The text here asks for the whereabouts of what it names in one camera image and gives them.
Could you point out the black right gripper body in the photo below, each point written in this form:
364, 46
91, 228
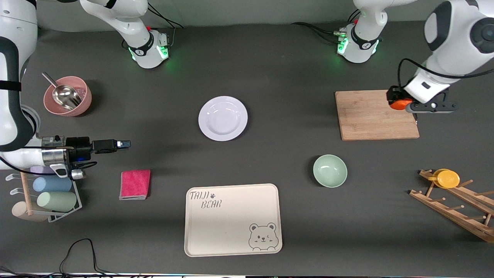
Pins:
79, 146

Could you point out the orange fruit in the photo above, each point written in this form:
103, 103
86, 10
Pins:
399, 104

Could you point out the white round plate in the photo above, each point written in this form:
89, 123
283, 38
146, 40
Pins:
223, 118

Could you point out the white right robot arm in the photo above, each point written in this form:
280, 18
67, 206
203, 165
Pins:
11, 23

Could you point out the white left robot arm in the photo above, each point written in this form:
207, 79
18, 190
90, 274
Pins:
459, 38

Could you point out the bamboo cutting board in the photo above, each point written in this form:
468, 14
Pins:
366, 116

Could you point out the pink folded cloth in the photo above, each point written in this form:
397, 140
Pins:
135, 184

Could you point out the pink bowl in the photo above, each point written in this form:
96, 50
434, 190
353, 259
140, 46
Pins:
83, 104

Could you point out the purple cup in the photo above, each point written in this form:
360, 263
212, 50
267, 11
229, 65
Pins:
40, 170

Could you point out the blue cup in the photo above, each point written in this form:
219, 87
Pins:
52, 184

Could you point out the metal scoop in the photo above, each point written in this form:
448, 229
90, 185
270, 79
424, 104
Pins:
65, 96

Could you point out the green cup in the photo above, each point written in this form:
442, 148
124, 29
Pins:
57, 201

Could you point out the wooden rack rod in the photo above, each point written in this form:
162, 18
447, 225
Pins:
26, 193

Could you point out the beige cup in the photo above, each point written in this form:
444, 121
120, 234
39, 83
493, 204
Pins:
21, 212

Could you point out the yellow cup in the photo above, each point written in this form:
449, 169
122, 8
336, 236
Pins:
447, 179

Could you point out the pale green bowl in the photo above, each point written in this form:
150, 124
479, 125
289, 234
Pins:
330, 171

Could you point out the wooden mug rack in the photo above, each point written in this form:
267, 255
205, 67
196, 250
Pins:
444, 210

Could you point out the cream bear print tray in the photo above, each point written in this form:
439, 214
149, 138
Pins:
227, 227

